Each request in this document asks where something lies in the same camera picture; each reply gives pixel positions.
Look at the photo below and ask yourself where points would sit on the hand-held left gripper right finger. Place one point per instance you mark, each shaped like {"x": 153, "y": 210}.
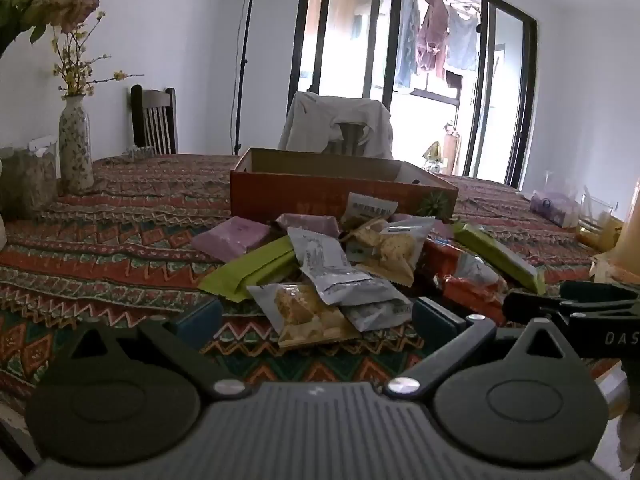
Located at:
{"x": 430, "y": 315}

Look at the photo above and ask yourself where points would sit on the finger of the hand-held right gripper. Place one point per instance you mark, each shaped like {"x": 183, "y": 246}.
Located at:
{"x": 530, "y": 304}
{"x": 600, "y": 292}

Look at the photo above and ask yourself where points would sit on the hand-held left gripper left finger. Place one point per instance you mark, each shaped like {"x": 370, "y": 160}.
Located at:
{"x": 200, "y": 317}

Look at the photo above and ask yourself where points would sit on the clear cracker snack packet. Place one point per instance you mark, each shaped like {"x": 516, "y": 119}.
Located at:
{"x": 390, "y": 250}
{"x": 300, "y": 315}

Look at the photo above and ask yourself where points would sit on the orange cardboard box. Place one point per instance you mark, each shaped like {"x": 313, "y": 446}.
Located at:
{"x": 280, "y": 195}

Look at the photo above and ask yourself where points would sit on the orange snack packet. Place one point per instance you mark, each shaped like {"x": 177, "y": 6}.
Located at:
{"x": 470, "y": 290}

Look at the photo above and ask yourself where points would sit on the grey snack packet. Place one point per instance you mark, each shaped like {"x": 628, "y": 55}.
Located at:
{"x": 380, "y": 312}

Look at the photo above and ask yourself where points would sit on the green snack packet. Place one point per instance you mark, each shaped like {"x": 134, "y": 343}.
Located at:
{"x": 250, "y": 270}
{"x": 495, "y": 252}

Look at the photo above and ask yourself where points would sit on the pink snack packet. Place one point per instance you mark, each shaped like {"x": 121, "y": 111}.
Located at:
{"x": 230, "y": 240}
{"x": 307, "y": 224}

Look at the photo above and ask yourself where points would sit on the clear plastic container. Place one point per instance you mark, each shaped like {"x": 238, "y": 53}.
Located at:
{"x": 597, "y": 207}

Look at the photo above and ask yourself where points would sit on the purple tissue pack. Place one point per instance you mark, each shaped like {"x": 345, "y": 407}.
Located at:
{"x": 550, "y": 207}

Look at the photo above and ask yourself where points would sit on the patterned tablecloth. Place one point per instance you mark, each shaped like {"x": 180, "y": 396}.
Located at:
{"x": 100, "y": 260}

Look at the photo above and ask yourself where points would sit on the white printed snack packet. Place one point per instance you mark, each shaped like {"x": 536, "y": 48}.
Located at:
{"x": 320, "y": 260}

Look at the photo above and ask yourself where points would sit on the white green-label snack packet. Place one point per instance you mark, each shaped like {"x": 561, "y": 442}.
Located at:
{"x": 367, "y": 207}

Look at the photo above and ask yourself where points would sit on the yellow green cloth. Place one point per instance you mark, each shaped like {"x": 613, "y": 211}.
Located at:
{"x": 433, "y": 157}

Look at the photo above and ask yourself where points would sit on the tan upright board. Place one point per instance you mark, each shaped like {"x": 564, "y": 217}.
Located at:
{"x": 451, "y": 152}

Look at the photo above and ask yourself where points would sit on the dark wooden chair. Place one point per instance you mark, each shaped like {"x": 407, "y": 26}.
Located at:
{"x": 350, "y": 140}
{"x": 152, "y": 95}

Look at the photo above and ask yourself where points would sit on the patterned ceramic vase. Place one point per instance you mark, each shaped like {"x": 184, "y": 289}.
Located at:
{"x": 75, "y": 150}

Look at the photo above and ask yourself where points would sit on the glass jar with white lid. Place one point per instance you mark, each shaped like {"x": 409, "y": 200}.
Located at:
{"x": 30, "y": 180}

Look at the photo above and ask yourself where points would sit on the chair with white jacket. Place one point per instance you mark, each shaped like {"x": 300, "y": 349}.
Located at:
{"x": 310, "y": 120}

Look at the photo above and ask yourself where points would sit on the dark hanging cloth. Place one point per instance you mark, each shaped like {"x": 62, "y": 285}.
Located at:
{"x": 453, "y": 87}

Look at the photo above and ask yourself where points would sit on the grey-blue hanging shirt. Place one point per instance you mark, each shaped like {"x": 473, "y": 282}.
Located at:
{"x": 462, "y": 42}

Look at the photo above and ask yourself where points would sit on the blue hanging shirt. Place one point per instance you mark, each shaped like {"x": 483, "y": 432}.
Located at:
{"x": 406, "y": 45}

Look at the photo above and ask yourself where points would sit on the yellow flower branches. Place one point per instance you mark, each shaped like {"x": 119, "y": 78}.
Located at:
{"x": 75, "y": 72}

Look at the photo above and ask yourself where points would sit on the maroon hanging garment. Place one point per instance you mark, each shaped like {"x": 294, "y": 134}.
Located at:
{"x": 432, "y": 35}

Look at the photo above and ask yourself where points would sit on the black framed sliding glass door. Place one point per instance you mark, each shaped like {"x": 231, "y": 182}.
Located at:
{"x": 395, "y": 35}

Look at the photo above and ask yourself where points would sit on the pink flower bouquet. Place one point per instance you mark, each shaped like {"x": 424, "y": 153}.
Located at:
{"x": 60, "y": 5}

